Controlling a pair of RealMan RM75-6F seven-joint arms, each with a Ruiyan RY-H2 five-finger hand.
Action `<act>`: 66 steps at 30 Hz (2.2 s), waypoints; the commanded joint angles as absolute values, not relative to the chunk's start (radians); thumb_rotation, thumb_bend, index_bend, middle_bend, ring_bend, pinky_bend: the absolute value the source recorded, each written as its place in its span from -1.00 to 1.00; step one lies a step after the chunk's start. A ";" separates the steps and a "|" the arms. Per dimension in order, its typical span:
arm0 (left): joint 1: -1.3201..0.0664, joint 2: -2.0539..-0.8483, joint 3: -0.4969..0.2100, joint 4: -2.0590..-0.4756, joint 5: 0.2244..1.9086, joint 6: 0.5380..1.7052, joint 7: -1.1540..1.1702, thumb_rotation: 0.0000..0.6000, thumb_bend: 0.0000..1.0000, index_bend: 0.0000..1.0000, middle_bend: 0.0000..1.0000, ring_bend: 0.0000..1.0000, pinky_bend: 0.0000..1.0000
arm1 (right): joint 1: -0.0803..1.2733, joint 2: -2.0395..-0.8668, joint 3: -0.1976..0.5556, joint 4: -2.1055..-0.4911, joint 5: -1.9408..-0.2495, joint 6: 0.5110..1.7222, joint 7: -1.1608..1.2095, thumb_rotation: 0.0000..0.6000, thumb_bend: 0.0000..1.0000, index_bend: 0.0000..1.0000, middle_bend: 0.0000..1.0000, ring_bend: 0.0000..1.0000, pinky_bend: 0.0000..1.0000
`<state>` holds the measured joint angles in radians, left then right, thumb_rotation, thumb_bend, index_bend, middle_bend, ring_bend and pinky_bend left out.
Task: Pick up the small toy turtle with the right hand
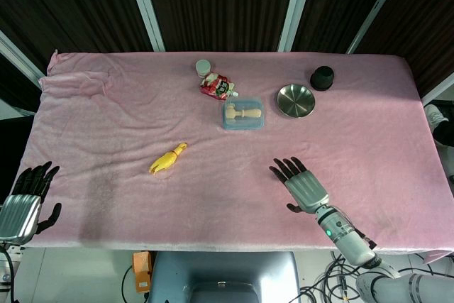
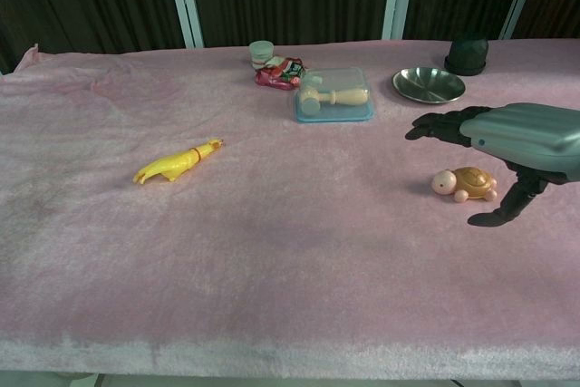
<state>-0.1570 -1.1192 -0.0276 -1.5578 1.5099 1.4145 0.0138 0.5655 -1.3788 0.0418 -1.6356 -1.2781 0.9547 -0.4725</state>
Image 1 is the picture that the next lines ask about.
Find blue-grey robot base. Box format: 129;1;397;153
148;250;302;303

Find red drink pouch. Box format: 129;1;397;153
195;60;238;100

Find yellow toy figure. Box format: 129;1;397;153
149;142;189;175

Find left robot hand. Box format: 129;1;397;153
0;161;62;246

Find pink cloth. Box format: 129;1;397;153
10;50;454;263

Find black cup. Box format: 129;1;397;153
309;65;335;91

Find steel bowl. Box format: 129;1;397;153
276;83;316;119

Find orange box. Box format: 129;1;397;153
132;251;154;294

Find clear blue plastic box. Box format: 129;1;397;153
221;97;266;131

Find white shoe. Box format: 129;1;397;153
424;104;448;138

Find black floor cables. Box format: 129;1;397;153
290;250;454;303

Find wooden stamp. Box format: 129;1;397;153
226;104;263;121

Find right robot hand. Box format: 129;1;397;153
268;156;330;215

